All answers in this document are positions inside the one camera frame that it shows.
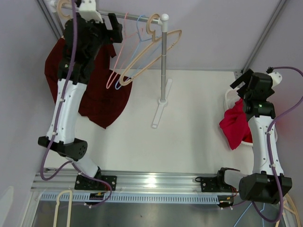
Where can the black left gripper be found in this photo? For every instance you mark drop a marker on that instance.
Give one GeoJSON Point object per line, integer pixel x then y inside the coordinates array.
{"type": "Point", "coordinates": [111, 36]}

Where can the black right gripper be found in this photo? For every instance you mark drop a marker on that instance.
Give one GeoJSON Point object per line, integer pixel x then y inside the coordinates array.
{"type": "Point", "coordinates": [246, 76]}

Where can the pink thin hanger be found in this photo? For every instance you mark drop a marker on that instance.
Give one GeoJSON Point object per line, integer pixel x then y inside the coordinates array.
{"type": "Point", "coordinates": [114, 74]}

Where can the beige wooden hanger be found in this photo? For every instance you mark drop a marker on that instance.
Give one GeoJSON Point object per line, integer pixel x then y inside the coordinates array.
{"type": "Point", "coordinates": [151, 49]}

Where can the magenta pink t shirt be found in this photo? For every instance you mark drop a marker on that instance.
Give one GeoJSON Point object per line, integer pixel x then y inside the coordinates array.
{"type": "Point", "coordinates": [234, 125]}

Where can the red t shirt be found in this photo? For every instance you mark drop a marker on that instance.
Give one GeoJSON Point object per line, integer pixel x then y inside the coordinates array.
{"type": "Point", "coordinates": [247, 138]}

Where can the dark maroon t shirt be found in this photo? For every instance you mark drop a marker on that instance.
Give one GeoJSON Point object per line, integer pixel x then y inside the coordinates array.
{"type": "Point", "coordinates": [102, 106]}

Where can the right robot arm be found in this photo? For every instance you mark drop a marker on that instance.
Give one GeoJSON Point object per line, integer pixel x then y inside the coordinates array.
{"type": "Point", "coordinates": [267, 183]}

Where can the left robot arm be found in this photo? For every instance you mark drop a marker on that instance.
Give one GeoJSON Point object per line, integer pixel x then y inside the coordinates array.
{"type": "Point", "coordinates": [83, 40]}

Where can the white perforated plastic basket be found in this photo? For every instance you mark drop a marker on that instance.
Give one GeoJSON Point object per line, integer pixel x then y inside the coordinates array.
{"type": "Point", "coordinates": [230, 98]}

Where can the aluminium corner frame post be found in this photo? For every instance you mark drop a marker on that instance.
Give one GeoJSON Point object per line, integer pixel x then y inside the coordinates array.
{"type": "Point", "coordinates": [274, 17]}

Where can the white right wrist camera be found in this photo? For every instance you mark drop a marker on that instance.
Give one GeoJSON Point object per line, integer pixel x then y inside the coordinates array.
{"type": "Point", "coordinates": [275, 76]}

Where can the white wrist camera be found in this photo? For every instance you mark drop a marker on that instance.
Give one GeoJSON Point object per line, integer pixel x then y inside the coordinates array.
{"type": "Point", "coordinates": [275, 76]}
{"type": "Point", "coordinates": [88, 11]}

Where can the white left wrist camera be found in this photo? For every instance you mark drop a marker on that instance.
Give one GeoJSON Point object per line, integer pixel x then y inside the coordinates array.
{"type": "Point", "coordinates": [88, 11]}

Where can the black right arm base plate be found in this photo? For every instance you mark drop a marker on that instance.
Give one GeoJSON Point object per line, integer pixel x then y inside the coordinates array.
{"type": "Point", "coordinates": [213, 184]}

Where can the aluminium frame rail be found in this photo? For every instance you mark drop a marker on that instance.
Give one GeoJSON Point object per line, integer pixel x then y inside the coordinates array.
{"type": "Point", "coordinates": [129, 182]}

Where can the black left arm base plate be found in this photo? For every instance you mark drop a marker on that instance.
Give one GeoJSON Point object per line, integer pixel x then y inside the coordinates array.
{"type": "Point", "coordinates": [85, 184]}

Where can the white slotted cable duct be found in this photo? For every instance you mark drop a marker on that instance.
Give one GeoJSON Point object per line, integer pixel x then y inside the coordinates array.
{"type": "Point", "coordinates": [146, 198]}

